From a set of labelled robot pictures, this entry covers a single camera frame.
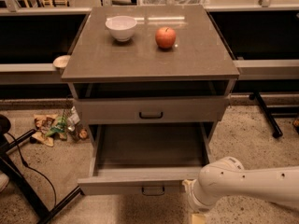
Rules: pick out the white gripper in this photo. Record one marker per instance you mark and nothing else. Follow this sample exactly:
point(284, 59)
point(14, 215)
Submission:
point(193, 198)

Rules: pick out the grey drawer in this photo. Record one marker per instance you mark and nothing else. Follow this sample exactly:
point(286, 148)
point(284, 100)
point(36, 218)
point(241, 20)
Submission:
point(155, 110)
point(150, 159)

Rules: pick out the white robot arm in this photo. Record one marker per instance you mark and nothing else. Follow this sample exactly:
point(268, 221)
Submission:
point(228, 177)

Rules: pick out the grey drawer cabinet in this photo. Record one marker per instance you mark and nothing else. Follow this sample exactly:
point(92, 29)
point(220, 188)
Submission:
point(198, 64)

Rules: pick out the black stand leg right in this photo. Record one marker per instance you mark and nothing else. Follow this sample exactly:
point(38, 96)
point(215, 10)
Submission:
point(272, 112)

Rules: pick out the clear plastic bottle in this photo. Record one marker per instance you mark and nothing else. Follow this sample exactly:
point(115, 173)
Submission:
point(73, 130)

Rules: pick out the snack bags pile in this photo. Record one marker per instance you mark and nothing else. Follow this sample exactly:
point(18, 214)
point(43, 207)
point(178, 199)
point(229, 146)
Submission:
point(48, 127)

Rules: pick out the red apple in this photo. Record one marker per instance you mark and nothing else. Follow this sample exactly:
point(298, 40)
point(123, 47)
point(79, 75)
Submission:
point(165, 37)

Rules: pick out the black stand legs left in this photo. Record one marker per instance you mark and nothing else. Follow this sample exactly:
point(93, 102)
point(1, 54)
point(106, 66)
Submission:
point(7, 166)

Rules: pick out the white bowl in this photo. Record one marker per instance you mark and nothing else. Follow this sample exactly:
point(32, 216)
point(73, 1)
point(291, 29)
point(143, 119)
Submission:
point(122, 28)

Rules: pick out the small round dish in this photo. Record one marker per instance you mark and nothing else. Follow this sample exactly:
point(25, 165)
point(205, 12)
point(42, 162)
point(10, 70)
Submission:
point(61, 61)

